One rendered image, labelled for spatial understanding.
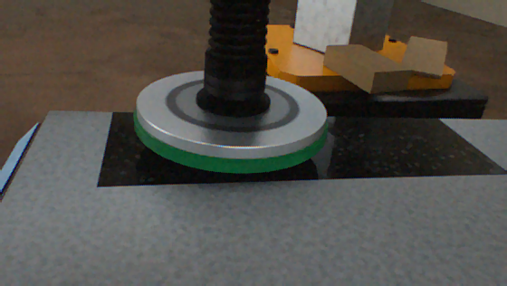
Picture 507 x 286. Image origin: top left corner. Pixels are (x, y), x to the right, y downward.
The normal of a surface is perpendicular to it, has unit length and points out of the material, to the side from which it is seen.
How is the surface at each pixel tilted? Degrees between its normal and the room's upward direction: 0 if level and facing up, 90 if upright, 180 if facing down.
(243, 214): 0
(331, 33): 90
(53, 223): 0
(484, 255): 0
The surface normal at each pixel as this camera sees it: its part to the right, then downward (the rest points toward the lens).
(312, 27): -0.71, 0.27
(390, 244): 0.08, -0.88
